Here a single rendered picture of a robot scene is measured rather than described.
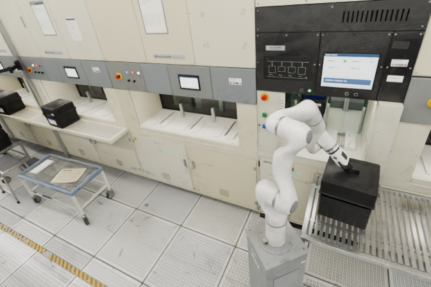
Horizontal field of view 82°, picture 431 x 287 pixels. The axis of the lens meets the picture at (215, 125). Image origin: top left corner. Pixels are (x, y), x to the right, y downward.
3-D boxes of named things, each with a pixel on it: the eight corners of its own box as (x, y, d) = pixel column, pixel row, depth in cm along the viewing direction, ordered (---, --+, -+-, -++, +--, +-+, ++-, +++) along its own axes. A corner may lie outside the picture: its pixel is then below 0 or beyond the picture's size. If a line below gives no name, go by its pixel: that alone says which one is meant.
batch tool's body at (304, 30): (258, 220, 250) (251, 9, 149) (280, 162, 320) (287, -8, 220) (357, 252, 212) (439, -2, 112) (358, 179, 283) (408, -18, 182)
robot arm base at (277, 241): (269, 259, 139) (269, 239, 129) (253, 231, 155) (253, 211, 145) (298, 246, 143) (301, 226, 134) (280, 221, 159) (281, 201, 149)
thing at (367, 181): (317, 193, 151) (320, 177, 144) (328, 163, 171) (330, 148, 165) (374, 210, 136) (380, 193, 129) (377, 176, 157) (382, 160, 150)
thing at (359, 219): (325, 185, 180) (328, 167, 172) (369, 198, 167) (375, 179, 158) (316, 213, 161) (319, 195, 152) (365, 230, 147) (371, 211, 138)
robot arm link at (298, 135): (274, 196, 140) (299, 212, 129) (260, 205, 132) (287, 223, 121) (288, 113, 120) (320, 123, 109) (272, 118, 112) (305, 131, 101)
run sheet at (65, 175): (48, 183, 262) (48, 181, 261) (62, 168, 282) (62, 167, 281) (76, 183, 258) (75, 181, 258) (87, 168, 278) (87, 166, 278)
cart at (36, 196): (31, 204, 303) (11, 175, 278) (67, 176, 342) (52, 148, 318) (88, 227, 265) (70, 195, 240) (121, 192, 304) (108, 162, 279)
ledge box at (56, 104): (47, 125, 302) (36, 106, 289) (68, 114, 322) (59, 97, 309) (61, 130, 288) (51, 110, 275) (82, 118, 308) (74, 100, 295)
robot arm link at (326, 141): (325, 152, 144) (338, 142, 143) (310, 136, 144) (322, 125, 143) (321, 150, 152) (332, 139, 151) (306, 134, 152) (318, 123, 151)
